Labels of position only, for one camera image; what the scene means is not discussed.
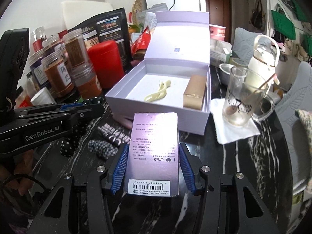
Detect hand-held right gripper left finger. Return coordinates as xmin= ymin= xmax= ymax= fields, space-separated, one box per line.
xmin=27 ymin=144 xmax=130 ymax=234

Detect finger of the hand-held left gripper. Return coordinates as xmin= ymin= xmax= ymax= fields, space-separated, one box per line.
xmin=17 ymin=103 xmax=86 ymax=115
xmin=17 ymin=103 xmax=106 ymax=134

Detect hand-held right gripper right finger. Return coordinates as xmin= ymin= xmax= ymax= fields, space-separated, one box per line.
xmin=179 ymin=144 xmax=281 ymax=234

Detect gingham scrunchie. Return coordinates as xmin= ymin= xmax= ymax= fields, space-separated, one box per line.
xmin=87 ymin=138 xmax=115 ymax=159

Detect polka dot scrunchie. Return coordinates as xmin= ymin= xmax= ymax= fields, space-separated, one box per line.
xmin=60 ymin=97 xmax=106 ymax=158

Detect long black carton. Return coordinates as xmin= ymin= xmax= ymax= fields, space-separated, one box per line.
xmin=97 ymin=124 xmax=128 ymax=148

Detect iridescent purple box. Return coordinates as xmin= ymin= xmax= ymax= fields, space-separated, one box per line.
xmin=122 ymin=112 xmax=181 ymax=197

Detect cream hair clip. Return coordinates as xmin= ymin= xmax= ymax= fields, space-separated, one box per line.
xmin=143 ymin=79 xmax=173 ymax=103

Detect gold box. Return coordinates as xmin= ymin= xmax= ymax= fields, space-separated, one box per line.
xmin=183 ymin=74 xmax=208 ymax=110

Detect lavender gift box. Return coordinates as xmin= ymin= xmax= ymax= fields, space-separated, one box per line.
xmin=104 ymin=10 xmax=212 ymax=136

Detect person's left hand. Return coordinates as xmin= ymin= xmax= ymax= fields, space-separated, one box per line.
xmin=0 ymin=149 xmax=35 ymax=196

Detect short jar orange powder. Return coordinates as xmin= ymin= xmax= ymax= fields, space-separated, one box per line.
xmin=71 ymin=63 xmax=103 ymax=98

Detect rubber-banded jar brown powder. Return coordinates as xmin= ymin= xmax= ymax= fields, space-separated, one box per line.
xmin=40 ymin=53 xmax=76 ymax=98

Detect red label spice bottle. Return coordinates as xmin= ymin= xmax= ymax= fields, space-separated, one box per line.
xmin=14 ymin=91 xmax=33 ymax=109

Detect purple label jar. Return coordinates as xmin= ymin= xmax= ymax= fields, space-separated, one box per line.
xmin=29 ymin=56 xmax=50 ymax=89

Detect black lid seed jar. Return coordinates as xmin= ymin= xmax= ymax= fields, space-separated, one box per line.
xmin=25 ymin=71 xmax=37 ymax=96

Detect red canister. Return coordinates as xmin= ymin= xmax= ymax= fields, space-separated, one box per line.
xmin=87 ymin=40 xmax=125 ymax=90

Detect tall jar brown powder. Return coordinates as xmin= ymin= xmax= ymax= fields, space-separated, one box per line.
xmin=62 ymin=28 xmax=90 ymax=68

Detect white napkin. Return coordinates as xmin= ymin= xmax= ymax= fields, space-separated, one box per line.
xmin=210 ymin=98 xmax=262 ymax=145

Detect dark tea jar white label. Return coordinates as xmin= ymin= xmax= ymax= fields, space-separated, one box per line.
xmin=41 ymin=34 xmax=65 ymax=59

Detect metal spoon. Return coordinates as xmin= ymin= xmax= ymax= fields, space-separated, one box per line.
xmin=225 ymin=75 xmax=271 ymax=118

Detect red label clear jar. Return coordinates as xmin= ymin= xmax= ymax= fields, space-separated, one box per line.
xmin=32 ymin=26 xmax=47 ymax=52

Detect glass mug cartoon print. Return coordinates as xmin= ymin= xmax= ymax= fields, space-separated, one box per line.
xmin=222 ymin=65 xmax=275 ymax=128

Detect black coffee bag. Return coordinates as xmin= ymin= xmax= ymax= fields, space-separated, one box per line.
xmin=69 ymin=7 xmax=134 ymax=68

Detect red snack bag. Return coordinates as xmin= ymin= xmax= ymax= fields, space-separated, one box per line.
xmin=131 ymin=25 xmax=153 ymax=54

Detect white foam board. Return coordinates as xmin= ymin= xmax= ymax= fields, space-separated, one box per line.
xmin=60 ymin=1 xmax=114 ymax=40

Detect metal bowl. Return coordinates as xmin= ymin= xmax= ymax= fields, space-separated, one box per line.
xmin=218 ymin=63 xmax=235 ymax=85

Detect woven straw fan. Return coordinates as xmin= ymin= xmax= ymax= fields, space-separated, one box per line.
xmin=132 ymin=0 xmax=147 ymax=25

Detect crumpled clear plastic bags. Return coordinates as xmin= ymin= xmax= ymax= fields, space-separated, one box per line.
xmin=131 ymin=3 xmax=169 ymax=30

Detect grey quilted chair back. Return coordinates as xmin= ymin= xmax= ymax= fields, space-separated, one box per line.
xmin=232 ymin=27 xmax=259 ymax=57
xmin=275 ymin=62 xmax=312 ymax=193

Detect red paper cup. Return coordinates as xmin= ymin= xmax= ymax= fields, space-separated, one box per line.
xmin=209 ymin=24 xmax=227 ymax=42

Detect white fridge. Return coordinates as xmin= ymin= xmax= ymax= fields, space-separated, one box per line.
xmin=145 ymin=0 xmax=206 ymax=14

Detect brown door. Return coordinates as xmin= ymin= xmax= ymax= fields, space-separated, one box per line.
xmin=200 ymin=0 xmax=231 ymax=42

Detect brown handbag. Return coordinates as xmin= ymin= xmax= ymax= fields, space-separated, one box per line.
xmin=251 ymin=0 xmax=265 ymax=30

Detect green tote bag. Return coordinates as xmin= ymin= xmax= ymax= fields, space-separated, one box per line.
xmin=302 ymin=34 xmax=312 ymax=57
xmin=271 ymin=3 xmax=296 ymax=40
xmin=288 ymin=0 xmax=308 ymax=21

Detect white handled bottle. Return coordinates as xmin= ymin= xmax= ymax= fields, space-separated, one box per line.
xmin=244 ymin=35 xmax=281 ymax=96

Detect black power cable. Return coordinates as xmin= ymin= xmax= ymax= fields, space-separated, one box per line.
xmin=168 ymin=0 xmax=181 ymax=12

